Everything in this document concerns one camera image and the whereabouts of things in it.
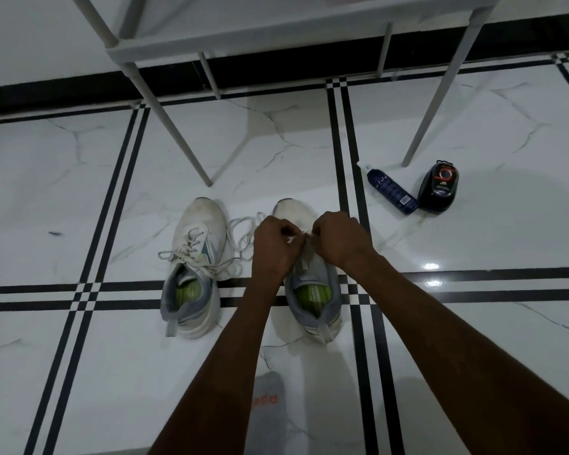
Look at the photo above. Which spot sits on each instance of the person's right hand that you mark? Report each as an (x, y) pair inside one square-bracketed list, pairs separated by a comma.
[(343, 241)]

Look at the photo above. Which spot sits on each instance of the person's left hand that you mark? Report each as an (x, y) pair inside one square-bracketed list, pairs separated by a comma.
[(275, 253)]

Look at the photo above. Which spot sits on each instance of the white shoelace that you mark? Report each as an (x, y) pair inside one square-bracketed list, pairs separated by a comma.
[(189, 253), (242, 232)]

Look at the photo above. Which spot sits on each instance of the white sneaker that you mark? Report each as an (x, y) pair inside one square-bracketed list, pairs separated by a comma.
[(199, 213), (317, 326)]

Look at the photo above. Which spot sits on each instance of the person's right forearm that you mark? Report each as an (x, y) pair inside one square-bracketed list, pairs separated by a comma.
[(483, 369)]

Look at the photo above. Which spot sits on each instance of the person's left forearm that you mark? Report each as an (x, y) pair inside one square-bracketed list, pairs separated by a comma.
[(213, 379)]

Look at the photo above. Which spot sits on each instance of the black shoe polish container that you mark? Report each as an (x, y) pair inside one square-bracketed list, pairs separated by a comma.
[(438, 187)]

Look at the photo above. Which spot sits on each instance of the grey metal shelf rack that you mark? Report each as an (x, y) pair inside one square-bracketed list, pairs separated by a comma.
[(289, 37)]

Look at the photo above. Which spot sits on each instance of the dark blue spray bottle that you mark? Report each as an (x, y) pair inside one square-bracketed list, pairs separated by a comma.
[(391, 189)]

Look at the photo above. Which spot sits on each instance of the white sock with orange print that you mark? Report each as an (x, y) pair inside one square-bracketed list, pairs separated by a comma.
[(268, 417)]

